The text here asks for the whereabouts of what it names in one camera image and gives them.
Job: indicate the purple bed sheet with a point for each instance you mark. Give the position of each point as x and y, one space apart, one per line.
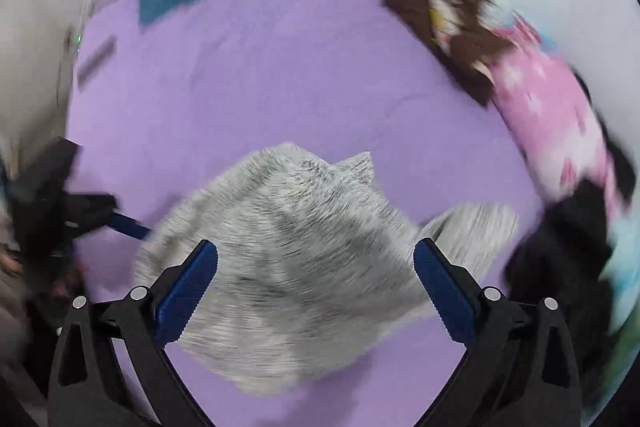
250 72

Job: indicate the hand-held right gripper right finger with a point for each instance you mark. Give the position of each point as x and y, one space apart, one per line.
442 289

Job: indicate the black garment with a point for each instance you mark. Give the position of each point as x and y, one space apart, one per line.
560 257

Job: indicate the speckled white black knit sweater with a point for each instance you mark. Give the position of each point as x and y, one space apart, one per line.
300 257

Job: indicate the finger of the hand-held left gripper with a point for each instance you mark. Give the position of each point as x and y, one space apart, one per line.
131 227

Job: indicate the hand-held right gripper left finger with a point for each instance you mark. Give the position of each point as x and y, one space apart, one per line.
187 289

